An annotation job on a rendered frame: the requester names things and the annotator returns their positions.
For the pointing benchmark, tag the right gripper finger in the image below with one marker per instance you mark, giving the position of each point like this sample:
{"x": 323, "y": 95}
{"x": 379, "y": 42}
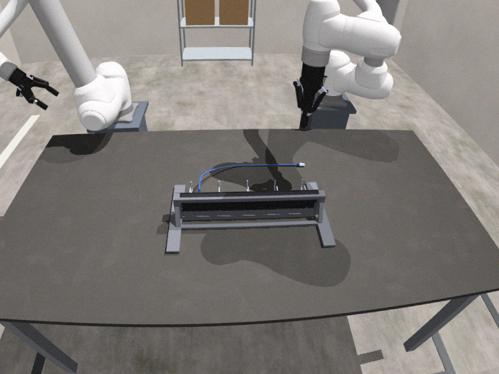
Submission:
{"x": 42, "y": 84}
{"x": 29, "y": 96}

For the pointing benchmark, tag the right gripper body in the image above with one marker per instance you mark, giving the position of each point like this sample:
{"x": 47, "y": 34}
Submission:
{"x": 18, "y": 77}

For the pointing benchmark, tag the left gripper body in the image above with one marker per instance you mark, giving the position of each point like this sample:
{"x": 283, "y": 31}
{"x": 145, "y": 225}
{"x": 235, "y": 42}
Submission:
{"x": 312, "y": 75}

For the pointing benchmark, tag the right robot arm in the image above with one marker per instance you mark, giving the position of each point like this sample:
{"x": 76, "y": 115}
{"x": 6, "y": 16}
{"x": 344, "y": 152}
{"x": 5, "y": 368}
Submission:
{"x": 101, "y": 95}

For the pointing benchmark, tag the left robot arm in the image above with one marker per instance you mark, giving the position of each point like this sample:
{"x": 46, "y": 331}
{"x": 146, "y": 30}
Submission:
{"x": 371, "y": 34}

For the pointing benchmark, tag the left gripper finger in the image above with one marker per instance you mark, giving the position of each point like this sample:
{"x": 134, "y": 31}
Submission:
{"x": 301, "y": 97}
{"x": 311, "y": 109}

